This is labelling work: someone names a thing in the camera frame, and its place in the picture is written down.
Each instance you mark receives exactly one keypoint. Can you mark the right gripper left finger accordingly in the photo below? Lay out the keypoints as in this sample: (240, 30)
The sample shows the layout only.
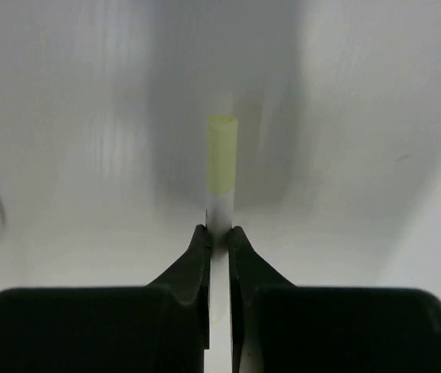
(160, 327)

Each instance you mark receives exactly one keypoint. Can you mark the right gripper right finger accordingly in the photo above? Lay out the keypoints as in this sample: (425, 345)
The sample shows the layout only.
(277, 326)

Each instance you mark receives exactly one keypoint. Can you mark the yellow white pen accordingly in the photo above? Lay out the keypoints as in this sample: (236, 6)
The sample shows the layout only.
(222, 139)

